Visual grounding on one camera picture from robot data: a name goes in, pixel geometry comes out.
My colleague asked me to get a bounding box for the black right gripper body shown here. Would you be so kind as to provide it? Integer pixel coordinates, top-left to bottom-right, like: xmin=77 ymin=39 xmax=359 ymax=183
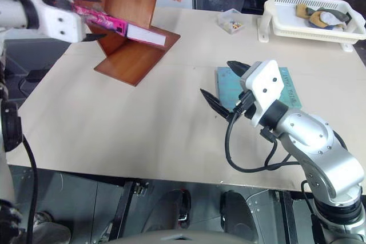
xmin=234 ymin=90 xmax=257 ymax=121

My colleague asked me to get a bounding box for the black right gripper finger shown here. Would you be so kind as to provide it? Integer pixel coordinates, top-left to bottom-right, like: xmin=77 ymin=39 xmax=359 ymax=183
xmin=226 ymin=60 xmax=251 ymax=79
xmin=200 ymin=88 xmax=234 ymax=123

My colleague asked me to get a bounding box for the pink cover book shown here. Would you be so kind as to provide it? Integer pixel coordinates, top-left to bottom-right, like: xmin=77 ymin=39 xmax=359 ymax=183
xmin=73 ymin=5 xmax=167 ymax=47

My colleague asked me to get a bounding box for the teal cover book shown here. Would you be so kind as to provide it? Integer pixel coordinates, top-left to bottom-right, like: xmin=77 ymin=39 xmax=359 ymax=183
xmin=214 ymin=66 xmax=303 ymax=111

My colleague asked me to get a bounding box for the wooden bookshelf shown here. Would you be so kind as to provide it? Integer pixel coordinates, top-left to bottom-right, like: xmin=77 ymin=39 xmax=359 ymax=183
xmin=55 ymin=0 xmax=181 ymax=87

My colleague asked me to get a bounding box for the small clear plastic box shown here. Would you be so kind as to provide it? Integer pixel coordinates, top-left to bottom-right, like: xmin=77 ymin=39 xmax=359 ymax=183
xmin=216 ymin=9 xmax=245 ymax=35

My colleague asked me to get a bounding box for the white plastic basket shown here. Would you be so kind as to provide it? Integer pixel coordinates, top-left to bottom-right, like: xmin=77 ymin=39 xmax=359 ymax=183
xmin=256 ymin=0 xmax=366 ymax=53

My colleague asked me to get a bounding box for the tan cloth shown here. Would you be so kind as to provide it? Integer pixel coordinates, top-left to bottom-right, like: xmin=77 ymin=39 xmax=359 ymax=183
xmin=296 ymin=3 xmax=329 ymax=29

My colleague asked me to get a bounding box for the white cloth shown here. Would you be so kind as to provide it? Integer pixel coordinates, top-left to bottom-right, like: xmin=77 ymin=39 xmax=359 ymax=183
xmin=319 ymin=11 xmax=344 ymax=29

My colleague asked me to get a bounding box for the grey olive cloth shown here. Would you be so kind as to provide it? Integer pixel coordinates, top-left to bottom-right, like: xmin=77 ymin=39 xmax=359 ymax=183
xmin=307 ymin=6 xmax=352 ymax=24

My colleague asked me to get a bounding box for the grey rounded robot body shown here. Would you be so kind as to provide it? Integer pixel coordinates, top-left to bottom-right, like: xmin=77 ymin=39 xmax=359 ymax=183
xmin=113 ymin=229 xmax=260 ymax=244

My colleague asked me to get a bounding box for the black table leg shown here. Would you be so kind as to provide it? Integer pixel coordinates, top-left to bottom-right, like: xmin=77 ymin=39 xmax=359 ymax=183
xmin=109 ymin=180 xmax=136 ymax=241

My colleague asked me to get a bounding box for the grey shoe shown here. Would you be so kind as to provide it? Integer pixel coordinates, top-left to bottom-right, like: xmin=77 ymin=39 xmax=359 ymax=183
xmin=27 ymin=211 xmax=72 ymax=244

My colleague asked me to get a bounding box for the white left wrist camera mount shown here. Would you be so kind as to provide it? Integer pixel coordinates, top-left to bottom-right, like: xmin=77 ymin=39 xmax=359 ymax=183
xmin=27 ymin=0 xmax=86 ymax=43

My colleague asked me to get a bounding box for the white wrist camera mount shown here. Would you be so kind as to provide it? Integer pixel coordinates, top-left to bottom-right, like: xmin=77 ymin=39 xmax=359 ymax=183
xmin=239 ymin=59 xmax=287 ymax=128
xmin=27 ymin=0 xmax=86 ymax=43

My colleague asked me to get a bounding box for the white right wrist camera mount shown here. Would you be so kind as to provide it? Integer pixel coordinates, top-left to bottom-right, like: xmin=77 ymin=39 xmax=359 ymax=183
xmin=239 ymin=59 xmax=287 ymax=128

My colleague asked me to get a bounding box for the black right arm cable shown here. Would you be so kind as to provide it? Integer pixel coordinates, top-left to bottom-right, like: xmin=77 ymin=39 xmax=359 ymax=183
xmin=224 ymin=112 xmax=301 ymax=173

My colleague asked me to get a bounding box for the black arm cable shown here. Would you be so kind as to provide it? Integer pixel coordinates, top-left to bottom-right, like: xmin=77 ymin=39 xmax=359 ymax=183
xmin=224 ymin=112 xmax=301 ymax=173
xmin=22 ymin=134 xmax=39 ymax=244

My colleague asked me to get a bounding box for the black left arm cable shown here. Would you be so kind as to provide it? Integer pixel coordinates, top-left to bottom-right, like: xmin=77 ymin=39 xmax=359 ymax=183
xmin=22 ymin=134 xmax=39 ymax=244

